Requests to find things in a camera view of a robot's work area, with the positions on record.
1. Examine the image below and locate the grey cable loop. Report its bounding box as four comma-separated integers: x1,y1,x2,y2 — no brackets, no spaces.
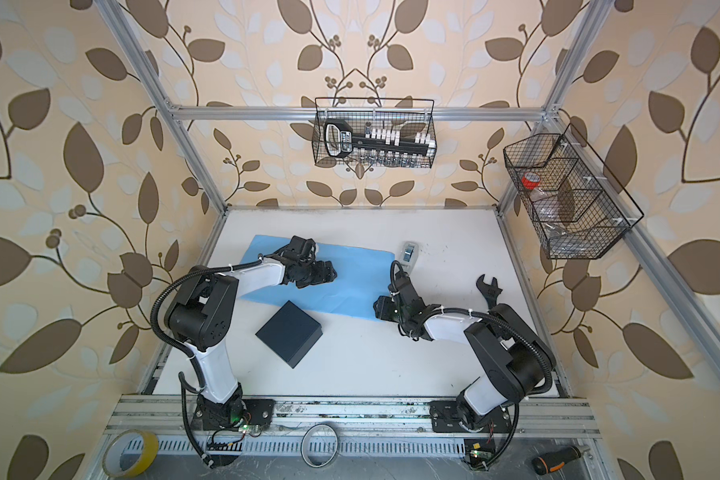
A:
300,422,341,469

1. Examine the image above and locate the orange handled screwdriver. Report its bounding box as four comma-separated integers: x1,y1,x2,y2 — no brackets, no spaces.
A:
530,445,589,475

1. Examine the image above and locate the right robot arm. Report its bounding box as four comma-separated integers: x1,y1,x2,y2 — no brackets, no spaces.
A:
374,260,556,432

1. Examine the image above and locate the black socket set holder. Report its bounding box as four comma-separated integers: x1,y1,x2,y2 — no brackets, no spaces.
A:
322,119,437,159

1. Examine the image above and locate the dark navy gift box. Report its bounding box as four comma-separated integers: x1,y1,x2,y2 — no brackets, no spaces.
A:
256,301,323,369

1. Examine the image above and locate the blue wrapping paper sheet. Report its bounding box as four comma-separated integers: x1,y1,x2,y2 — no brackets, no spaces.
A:
235,234,396,321

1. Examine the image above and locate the right wire basket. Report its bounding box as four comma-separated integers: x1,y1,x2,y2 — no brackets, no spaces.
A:
503,125,644,260

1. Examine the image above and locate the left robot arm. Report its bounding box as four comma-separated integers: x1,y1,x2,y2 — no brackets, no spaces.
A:
149,236,337,427

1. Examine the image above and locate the yellow tape roll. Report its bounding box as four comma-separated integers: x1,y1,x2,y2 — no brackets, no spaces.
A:
102,430,159,478

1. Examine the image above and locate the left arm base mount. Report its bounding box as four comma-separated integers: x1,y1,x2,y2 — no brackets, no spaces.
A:
190,397,275,431

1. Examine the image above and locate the back wire basket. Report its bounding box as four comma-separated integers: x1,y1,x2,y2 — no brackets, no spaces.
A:
311,95,438,169

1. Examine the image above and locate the black adjustable wrench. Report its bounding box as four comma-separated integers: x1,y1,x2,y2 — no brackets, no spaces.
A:
476,274,503,310

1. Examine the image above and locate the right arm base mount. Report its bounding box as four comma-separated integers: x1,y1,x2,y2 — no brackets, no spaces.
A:
429,399,512,435

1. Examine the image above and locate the wire basket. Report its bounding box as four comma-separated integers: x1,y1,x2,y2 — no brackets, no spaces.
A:
311,95,438,169
503,125,644,260

